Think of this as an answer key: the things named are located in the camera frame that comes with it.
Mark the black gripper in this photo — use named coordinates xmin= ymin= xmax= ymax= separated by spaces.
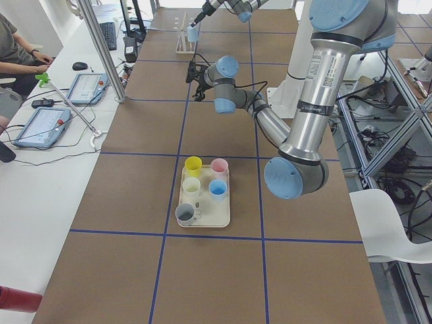
xmin=185 ymin=60 xmax=211 ymax=101
xmin=195 ymin=8 xmax=208 ymax=21

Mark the light blue plastic cup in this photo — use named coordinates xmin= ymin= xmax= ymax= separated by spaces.
xmin=187 ymin=25 xmax=199 ymax=43

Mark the grey plastic cup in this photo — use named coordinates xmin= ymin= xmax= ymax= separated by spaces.
xmin=175 ymin=203 xmax=196 ymax=226

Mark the yellow plastic cup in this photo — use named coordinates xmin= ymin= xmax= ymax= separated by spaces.
xmin=184 ymin=156 xmax=203 ymax=178

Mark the pink plastic cup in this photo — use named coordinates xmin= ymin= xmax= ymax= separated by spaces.
xmin=210 ymin=158 xmax=228 ymax=180

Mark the pale green plastic cup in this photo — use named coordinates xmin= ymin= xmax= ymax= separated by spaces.
xmin=182 ymin=177 xmax=201 ymax=197

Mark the black keyboard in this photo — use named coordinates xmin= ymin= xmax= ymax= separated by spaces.
xmin=99 ymin=22 xmax=117 ymax=51

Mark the far teach pendant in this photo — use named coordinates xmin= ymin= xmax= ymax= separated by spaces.
xmin=67 ymin=73 xmax=109 ymax=105

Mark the teach pendant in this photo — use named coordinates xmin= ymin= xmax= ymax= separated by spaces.
xmin=12 ymin=107 xmax=72 ymax=149
xmin=67 ymin=73 xmax=109 ymax=105

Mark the black computer mouse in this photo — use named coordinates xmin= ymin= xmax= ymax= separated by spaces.
xmin=72 ymin=61 xmax=88 ymax=71

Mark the cream plastic tray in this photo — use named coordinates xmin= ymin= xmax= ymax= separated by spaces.
xmin=178 ymin=165 xmax=230 ymax=227

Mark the near teach pendant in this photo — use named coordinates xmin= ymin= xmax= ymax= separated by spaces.
xmin=12 ymin=107 xmax=72 ymax=149

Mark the seated person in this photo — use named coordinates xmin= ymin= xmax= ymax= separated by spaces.
xmin=1 ymin=15 xmax=54 ymax=97

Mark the white chair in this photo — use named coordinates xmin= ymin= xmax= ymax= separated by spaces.
xmin=350 ymin=189 xmax=431 ymax=264

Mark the red bottle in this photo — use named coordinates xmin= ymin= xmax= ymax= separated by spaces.
xmin=1 ymin=286 xmax=43 ymax=313

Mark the white wire cup rack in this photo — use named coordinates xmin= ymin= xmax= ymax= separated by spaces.
xmin=173 ymin=12 xmax=196 ymax=54

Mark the black braided cable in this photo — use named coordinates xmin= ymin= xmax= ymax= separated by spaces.
xmin=192 ymin=53 xmax=271 ymax=112

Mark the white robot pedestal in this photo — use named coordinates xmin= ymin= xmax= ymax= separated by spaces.
xmin=267 ymin=0 xmax=313 ymax=118

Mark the aluminium frame post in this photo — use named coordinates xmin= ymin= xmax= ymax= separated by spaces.
xmin=76 ymin=0 xmax=126 ymax=103

